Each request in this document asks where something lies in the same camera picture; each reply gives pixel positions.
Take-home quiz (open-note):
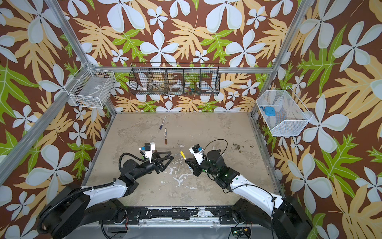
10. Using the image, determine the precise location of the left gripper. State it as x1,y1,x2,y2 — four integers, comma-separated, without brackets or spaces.
133,151,173,182

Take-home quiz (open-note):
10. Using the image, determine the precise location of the blue capped marker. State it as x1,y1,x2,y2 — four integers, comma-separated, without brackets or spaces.
159,116,167,130

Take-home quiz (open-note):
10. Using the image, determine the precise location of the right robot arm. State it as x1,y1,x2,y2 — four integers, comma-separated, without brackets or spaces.
185,144,313,239

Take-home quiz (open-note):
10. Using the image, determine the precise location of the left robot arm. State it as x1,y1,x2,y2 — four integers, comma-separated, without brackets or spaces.
36,151,174,239

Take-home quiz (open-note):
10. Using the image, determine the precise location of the blue object in basket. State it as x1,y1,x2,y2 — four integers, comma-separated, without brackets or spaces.
264,106,276,117

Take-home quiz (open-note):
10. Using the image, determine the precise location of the white mesh basket right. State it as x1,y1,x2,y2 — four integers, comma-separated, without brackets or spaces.
256,90,313,137

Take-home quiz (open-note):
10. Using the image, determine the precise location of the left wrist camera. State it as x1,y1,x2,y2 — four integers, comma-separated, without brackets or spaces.
139,142,155,163

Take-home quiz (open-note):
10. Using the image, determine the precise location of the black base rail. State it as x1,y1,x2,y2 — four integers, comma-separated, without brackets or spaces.
107,206,256,227

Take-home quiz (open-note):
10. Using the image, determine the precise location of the black wire basket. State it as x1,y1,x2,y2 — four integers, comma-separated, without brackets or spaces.
127,62,221,96

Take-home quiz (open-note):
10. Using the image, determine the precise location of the white wire basket left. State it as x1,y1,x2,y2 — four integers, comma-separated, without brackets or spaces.
66,63,116,109

